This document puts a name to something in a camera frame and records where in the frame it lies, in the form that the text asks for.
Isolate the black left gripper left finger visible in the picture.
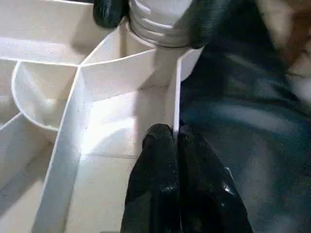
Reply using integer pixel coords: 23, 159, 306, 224
121, 123, 181, 233

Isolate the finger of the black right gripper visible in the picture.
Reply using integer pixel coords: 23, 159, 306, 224
93, 0, 129, 30
173, 0, 222, 50

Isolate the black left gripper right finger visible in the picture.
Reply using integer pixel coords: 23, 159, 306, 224
176, 124, 254, 233

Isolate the white plastic table leg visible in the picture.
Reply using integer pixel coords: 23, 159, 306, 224
127, 0, 195, 49

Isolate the white plastic table top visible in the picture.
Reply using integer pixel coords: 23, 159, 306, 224
0, 0, 205, 233

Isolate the black plastic mat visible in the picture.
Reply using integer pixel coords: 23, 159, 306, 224
178, 0, 311, 233

